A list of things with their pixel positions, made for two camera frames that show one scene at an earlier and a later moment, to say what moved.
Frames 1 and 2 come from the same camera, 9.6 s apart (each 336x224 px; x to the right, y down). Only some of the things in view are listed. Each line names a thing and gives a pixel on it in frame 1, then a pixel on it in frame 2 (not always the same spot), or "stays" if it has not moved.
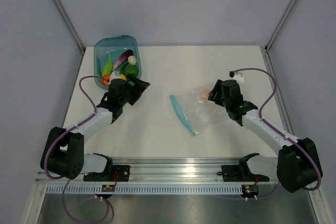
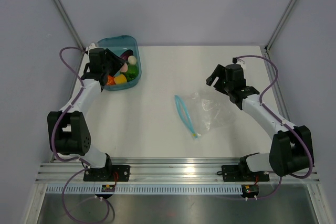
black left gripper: x=137 y=89 to x=117 y=63
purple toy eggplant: x=123 y=59 stays
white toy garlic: x=132 y=60 stays
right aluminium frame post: x=284 y=16 stays
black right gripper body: x=219 y=98 to x=223 y=85
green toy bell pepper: x=131 y=70 stays
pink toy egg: x=203 y=96 to x=124 y=68
